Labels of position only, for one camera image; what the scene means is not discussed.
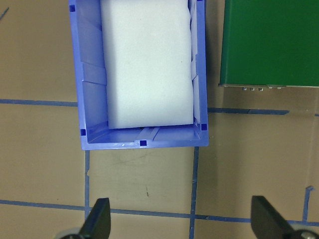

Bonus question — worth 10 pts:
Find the white foam pad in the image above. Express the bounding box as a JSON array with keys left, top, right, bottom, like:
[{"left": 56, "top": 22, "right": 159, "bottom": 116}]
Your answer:
[{"left": 100, "top": 0, "right": 195, "bottom": 129}]

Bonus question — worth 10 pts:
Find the green conveyor belt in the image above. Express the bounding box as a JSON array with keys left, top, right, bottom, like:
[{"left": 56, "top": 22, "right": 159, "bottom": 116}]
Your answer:
[{"left": 218, "top": 0, "right": 319, "bottom": 91}]

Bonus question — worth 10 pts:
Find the blue plastic storage bin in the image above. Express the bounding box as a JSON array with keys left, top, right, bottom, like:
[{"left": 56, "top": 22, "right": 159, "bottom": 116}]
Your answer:
[{"left": 68, "top": 0, "right": 210, "bottom": 150}]

